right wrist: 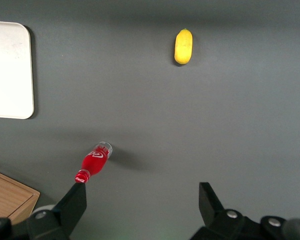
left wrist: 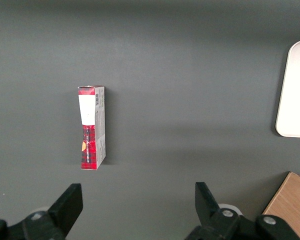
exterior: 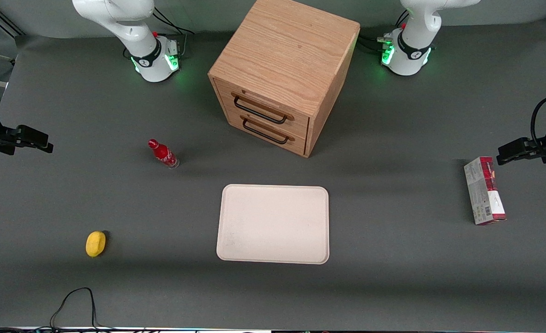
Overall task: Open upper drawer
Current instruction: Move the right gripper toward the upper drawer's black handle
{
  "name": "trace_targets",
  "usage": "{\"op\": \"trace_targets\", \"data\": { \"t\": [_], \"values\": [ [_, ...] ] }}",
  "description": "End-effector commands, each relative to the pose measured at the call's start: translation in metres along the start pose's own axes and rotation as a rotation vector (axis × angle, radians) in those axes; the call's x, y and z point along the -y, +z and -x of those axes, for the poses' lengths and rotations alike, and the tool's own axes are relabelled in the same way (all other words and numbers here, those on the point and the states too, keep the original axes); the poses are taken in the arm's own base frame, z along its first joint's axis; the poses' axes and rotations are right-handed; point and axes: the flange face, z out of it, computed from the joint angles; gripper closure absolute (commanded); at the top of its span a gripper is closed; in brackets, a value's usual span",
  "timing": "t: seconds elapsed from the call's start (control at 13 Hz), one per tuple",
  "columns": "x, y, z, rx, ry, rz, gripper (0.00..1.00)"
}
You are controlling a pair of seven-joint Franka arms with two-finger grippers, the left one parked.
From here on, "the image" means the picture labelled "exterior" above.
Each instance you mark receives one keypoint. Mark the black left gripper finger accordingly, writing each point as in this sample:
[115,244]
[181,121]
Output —
[506,149]
[506,158]

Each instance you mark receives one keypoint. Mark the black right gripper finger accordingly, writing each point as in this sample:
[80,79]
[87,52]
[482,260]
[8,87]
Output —
[45,148]
[44,137]

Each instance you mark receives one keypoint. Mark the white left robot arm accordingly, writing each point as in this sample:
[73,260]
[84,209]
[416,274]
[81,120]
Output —
[416,27]

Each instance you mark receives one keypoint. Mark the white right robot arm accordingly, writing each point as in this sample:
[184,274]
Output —
[129,27]

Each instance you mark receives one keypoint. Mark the wooden drawer cabinet body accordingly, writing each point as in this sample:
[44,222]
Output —
[291,51]

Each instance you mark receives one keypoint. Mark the grey and red carton box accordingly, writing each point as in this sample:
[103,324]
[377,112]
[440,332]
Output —
[483,194]

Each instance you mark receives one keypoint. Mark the yellow lemon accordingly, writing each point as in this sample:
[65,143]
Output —
[95,244]

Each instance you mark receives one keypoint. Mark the red cola bottle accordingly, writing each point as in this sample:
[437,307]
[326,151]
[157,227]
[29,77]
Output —
[164,155]

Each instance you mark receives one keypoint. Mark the beige plastic tray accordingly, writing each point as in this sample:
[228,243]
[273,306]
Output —
[273,224]

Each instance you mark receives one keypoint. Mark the dark aluminium frame rail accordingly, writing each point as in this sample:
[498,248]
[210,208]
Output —
[9,25]

